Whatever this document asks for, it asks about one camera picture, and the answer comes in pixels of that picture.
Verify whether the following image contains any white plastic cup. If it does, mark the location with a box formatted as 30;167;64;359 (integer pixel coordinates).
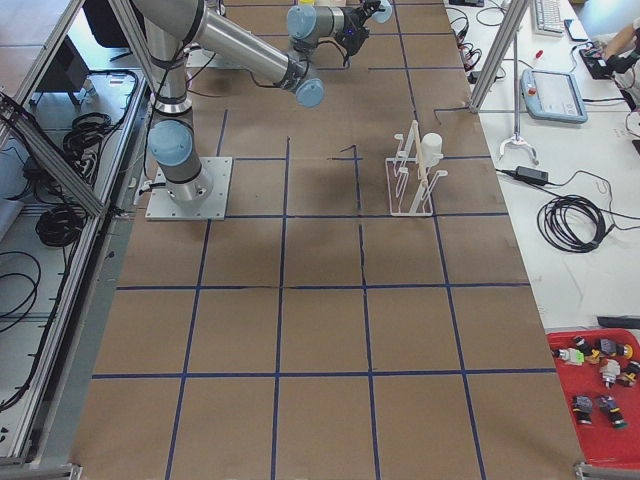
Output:
421;132;443;168

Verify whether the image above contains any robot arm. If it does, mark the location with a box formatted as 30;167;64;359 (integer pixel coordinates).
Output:
135;1;392;221

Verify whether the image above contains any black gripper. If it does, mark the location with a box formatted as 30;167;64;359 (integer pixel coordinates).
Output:
335;1;380;55

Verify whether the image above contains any teach pendant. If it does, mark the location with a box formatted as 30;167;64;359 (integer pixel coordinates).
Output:
520;69;588;124

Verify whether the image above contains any light blue cup right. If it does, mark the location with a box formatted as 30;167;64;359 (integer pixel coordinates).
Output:
372;0;393;24

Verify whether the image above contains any coiled black cable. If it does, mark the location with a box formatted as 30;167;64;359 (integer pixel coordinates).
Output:
537;194;619;254

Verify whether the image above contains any aluminium frame post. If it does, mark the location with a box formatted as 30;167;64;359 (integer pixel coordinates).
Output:
469;0;530;113

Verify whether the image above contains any white keyboard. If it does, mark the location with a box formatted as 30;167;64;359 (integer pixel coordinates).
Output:
530;0;564;37

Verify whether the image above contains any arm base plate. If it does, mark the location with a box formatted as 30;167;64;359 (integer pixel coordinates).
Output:
145;157;233;221

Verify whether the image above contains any red parts tray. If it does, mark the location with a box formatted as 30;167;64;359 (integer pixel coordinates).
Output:
547;328;639;470

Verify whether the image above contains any white wire cup rack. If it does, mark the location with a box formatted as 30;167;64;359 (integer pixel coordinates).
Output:
385;120;448;217

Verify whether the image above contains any black power adapter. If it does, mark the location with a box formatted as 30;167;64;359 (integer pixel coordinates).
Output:
514;166;549;186

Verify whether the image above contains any white claw tool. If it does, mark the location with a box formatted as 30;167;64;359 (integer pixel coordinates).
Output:
499;136;539;166

